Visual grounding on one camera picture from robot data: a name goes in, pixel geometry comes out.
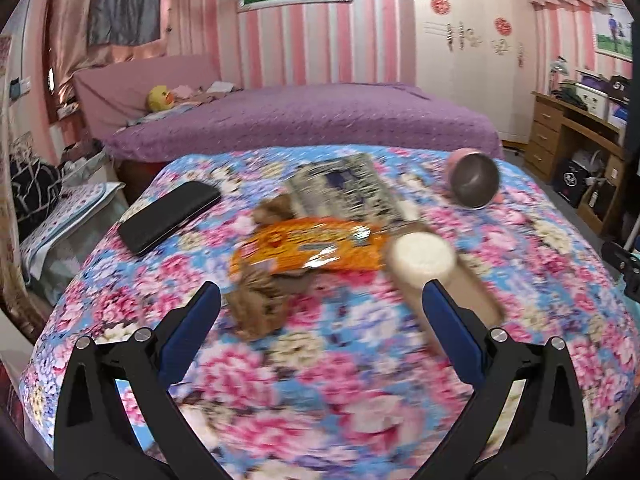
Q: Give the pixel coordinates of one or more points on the yellow duck plush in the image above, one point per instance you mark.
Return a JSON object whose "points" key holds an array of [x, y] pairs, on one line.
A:
{"points": [[160, 99]]}

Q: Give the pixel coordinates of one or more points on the orange snack wrapper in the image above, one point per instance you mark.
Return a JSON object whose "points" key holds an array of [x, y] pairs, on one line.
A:
{"points": [[300, 247]]}

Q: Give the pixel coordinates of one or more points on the black cap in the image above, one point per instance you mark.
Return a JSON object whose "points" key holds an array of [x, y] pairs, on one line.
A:
{"points": [[620, 85]]}

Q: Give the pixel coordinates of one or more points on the mauve padded headboard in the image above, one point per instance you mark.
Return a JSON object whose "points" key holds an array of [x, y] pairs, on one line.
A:
{"points": [[125, 85]]}

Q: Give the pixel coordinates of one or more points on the small framed couple picture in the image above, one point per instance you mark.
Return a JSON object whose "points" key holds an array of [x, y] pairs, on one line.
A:
{"points": [[612, 35]]}

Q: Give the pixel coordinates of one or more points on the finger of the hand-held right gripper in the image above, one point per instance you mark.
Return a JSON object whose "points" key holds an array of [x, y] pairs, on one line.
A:
{"points": [[620, 257]]}

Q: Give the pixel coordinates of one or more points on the pink plush toy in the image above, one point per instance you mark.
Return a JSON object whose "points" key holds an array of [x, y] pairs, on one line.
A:
{"points": [[182, 91]]}

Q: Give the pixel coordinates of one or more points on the blue white patterned packet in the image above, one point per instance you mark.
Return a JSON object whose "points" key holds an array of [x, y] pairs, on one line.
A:
{"points": [[345, 190]]}

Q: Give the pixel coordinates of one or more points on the pink satin curtain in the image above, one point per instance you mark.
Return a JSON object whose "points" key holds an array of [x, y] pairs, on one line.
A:
{"points": [[70, 25]]}

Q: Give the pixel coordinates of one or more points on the white storage box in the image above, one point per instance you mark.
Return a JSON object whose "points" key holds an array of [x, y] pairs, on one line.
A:
{"points": [[592, 97]]}

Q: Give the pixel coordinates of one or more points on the blue dotted cushion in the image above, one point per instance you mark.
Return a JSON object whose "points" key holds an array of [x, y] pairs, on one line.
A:
{"points": [[65, 220]]}

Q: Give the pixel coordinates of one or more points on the dark clothing on desk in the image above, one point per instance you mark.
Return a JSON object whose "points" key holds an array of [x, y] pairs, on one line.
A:
{"points": [[565, 95]]}

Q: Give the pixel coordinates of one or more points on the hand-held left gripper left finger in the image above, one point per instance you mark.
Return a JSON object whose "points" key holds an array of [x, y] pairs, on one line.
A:
{"points": [[192, 330]]}

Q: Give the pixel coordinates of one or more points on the black hanging jacket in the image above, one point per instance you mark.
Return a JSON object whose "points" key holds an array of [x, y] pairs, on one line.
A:
{"points": [[632, 150]]}

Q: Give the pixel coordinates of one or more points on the black rectangular case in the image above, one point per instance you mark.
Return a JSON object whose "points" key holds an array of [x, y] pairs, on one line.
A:
{"points": [[167, 215]]}

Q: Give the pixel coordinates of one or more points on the black paper bag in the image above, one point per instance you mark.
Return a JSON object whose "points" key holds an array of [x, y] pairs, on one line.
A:
{"points": [[570, 177]]}

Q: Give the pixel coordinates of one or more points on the purple dotted bed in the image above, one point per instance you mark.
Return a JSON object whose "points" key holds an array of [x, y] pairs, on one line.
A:
{"points": [[310, 120]]}

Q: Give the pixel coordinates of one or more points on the white wardrobe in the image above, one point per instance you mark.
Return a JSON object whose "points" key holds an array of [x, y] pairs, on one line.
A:
{"points": [[475, 75]]}

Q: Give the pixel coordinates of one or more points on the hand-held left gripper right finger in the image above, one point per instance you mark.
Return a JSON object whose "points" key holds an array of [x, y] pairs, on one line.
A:
{"points": [[450, 325]]}

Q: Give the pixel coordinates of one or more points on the floral beige curtain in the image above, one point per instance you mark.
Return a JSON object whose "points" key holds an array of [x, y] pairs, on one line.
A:
{"points": [[5, 160]]}

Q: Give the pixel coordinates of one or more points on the purple box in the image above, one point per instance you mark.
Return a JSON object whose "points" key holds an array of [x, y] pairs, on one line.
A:
{"points": [[592, 79]]}

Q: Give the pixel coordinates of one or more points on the grey window cloth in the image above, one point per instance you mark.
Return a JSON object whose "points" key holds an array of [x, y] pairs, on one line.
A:
{"points": [[125, 5]]}

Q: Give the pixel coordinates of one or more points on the wooden desk with drawers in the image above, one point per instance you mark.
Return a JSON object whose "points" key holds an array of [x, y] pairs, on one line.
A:
{"points": [[547, 130]]}

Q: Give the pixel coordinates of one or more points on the white small appliance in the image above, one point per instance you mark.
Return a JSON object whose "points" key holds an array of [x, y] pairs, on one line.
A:
{"points": [[590, 160]]}

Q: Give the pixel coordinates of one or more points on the black patterned cushion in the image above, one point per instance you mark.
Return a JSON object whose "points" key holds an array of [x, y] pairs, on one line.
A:
{"points": [[35, 190]]}

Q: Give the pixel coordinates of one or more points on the white round container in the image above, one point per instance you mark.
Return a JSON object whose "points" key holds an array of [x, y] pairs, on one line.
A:
{"points": [[422, 260]]}

